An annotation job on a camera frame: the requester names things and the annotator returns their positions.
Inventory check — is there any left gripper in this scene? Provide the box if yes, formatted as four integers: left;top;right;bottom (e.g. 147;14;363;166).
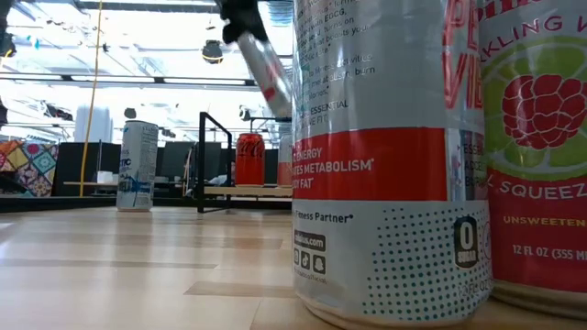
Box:
214;0;270;45

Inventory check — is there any red Coca-Cola can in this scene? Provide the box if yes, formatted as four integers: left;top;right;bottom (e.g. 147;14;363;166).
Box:
234;132;267;187

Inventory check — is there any white red-band Celsius can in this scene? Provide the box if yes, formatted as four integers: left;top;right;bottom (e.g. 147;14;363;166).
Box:
291;0;495;330

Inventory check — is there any raspberry lime Spindrift can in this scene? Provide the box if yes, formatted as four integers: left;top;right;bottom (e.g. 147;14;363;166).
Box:
476;0;587;321

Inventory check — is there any black dome ceiling fixture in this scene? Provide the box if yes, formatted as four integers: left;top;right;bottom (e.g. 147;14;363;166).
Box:
201;39;225;65

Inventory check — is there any white blue Celsius can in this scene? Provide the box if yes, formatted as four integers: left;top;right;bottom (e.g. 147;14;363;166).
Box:
115;119;161;213

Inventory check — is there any white pillar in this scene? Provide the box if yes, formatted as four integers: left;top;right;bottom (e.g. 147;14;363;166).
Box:
73;104;115;144

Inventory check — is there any black office partition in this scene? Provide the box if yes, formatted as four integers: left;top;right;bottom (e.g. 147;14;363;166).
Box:
51;141;121;198

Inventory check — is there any colourful patterned tapestry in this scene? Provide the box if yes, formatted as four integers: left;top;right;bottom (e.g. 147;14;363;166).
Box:
0;138;60;199

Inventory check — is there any wooden shelf with black frame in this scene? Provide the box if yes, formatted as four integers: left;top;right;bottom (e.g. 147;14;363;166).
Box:
195;111;294;215

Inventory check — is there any yellow extension cable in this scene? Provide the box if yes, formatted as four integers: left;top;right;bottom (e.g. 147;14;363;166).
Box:
78;0;105;198

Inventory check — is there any black aluminium table frame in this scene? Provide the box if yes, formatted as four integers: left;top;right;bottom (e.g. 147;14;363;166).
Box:
0;195;294;215

